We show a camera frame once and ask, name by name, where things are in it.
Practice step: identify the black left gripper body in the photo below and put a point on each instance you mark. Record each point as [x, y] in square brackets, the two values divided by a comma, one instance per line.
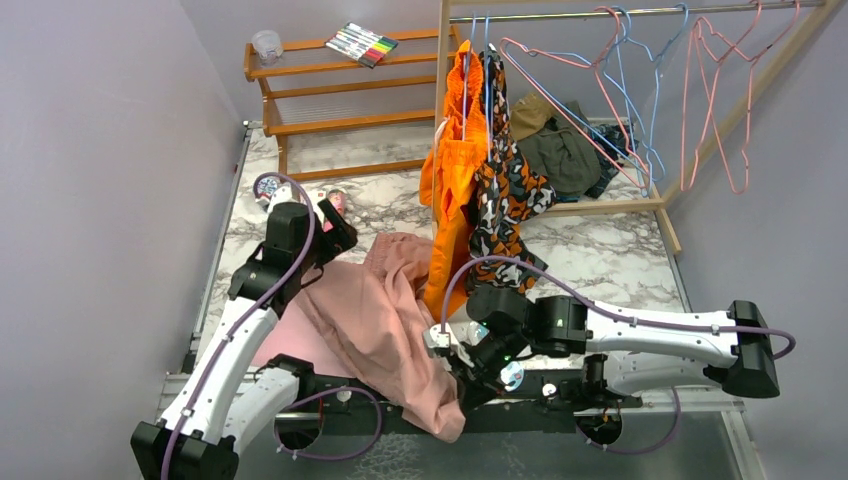
[334, 241]

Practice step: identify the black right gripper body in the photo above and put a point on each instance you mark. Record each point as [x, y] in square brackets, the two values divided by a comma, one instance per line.
[482, 364]

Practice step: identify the pink shorts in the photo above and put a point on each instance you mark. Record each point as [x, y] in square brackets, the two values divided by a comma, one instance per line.
[373, 319]

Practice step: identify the camouflage orange black shorts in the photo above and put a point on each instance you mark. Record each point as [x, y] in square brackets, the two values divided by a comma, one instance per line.
[508, 193]

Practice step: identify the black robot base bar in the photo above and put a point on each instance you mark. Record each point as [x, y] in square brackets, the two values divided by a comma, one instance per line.
[548, 401]

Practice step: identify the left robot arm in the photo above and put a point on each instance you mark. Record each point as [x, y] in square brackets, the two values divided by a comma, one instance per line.
[207, 426]

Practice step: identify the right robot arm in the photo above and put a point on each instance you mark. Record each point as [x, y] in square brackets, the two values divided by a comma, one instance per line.
[624, 351]

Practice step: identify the blue hanger holding shorts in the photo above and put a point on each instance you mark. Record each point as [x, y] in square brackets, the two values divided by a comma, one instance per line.
[486, 89]

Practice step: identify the clear plastic toy package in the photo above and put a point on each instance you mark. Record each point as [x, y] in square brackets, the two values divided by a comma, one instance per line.
[493, 357]

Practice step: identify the pink floral bottle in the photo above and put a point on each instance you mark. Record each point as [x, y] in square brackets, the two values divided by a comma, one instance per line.
[338, 200]

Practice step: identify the white rectangular box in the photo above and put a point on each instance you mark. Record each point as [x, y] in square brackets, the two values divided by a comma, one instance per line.
[316, 196]

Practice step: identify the pink clipboard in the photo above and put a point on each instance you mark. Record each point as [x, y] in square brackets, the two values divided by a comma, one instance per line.
[294, 335]

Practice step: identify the wooden shelf rack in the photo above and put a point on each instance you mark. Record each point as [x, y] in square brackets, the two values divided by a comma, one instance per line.
[313, 89]

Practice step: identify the marker pen set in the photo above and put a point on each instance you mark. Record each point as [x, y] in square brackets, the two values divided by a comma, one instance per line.
[361, 45]

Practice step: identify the clear plastic cup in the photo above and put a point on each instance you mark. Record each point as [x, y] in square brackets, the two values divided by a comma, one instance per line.
[268, 46]

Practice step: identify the olive green garment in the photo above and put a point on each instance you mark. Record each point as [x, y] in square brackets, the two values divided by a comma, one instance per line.
[561, 153]

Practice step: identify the tan folded garment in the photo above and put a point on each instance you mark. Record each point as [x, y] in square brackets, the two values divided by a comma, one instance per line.
[529, 115]

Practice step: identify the metal hanging rod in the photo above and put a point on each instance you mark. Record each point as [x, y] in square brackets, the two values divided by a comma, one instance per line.
[657, 11]

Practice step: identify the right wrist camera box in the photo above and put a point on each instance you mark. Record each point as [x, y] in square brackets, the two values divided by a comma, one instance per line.
[439, 341]

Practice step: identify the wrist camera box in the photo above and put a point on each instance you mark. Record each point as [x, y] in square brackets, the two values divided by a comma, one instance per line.
[284, 194]
[439, 341]

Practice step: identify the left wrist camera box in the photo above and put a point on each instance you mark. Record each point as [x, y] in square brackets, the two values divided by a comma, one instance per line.
[284, 194]

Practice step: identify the wooden clothes rack frame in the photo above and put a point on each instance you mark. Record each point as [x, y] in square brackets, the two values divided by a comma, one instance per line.
[756, 87]

